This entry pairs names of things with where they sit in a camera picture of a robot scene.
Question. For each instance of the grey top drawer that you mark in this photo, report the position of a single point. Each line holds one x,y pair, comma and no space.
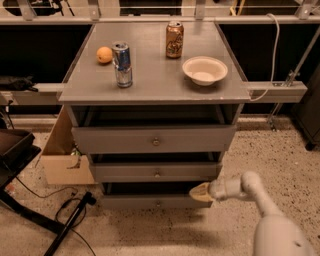
165,132

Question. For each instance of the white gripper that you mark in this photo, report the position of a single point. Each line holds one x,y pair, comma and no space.
217,190

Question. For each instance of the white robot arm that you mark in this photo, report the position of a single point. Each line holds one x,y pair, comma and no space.
275,233

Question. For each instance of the white paper bowl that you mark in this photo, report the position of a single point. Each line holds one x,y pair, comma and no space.
204,71

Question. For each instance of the brown gold soda can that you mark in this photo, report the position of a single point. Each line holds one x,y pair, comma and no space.
174,39

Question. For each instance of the grey bottom drawer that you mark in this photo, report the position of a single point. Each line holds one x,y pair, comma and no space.
150,195

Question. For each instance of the grey middle drawer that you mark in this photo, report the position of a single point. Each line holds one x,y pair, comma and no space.
155,167

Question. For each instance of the metal rail frame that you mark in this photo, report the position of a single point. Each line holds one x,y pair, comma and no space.
276,91

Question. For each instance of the orange fruit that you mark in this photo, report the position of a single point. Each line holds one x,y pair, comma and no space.
104,55

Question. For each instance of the cardboard box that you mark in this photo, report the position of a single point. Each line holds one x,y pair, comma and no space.
63,163

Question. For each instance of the dark cabinet at right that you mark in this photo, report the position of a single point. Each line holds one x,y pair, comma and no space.
307,112

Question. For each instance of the grey wooden drawer cabinet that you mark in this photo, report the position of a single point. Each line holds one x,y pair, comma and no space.
224,113

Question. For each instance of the black object on rail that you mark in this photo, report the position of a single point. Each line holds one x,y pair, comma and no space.
16,83

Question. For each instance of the black tray on stand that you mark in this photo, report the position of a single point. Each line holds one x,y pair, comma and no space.
16,152

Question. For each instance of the blue silver energy drink can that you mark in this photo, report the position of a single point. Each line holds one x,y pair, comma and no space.
122,64

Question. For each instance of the black stand leg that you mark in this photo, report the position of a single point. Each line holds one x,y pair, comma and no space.
87,199

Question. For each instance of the grey drawer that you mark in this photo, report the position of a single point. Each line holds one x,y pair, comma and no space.
165,132
155,167
150,195

